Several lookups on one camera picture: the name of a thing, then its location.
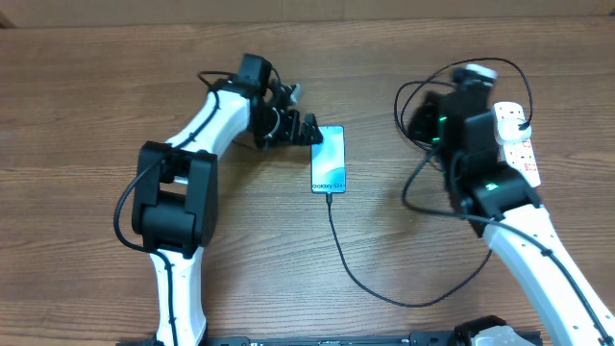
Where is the blue Samsung Galaxy smartphone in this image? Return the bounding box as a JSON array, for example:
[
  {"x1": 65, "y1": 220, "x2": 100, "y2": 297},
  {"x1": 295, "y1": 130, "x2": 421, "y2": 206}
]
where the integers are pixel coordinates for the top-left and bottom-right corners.
[{"x1": 310, "y1": 125, "x2": 347, "y2": 194}]

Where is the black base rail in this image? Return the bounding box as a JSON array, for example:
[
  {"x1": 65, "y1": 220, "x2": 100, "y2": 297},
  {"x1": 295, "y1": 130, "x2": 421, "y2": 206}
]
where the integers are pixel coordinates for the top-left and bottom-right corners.
[{"x1": 114, "y1": 331, "x2": 544, "y2": 346}]

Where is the black USB charging cable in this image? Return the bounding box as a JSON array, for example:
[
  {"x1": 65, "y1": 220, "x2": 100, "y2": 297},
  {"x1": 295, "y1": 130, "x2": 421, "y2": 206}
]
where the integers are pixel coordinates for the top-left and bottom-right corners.
[{"x1": 325, "y1": 57, "x2": 534, "y2": 309}]

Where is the white charger plug adapter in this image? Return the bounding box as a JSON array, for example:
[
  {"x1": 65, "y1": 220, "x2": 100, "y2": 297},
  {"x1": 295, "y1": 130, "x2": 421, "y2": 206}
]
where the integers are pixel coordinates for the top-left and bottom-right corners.
[{"x1": 495, "y1": 117, "x2": 532, "y2": 145}]

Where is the white power strip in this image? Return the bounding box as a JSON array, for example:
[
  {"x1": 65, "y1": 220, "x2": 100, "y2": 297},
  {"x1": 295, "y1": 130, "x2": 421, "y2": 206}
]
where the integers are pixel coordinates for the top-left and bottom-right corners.
[{"x1": 492, "y1": 102, "x2": 541, "y2": 187}]

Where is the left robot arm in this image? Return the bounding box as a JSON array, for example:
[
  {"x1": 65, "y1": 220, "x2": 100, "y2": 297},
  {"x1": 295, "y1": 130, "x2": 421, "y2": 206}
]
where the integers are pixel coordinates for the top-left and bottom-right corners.
[{"x1": 127, "y1": 54, "x2": 324, "y2": 345}]

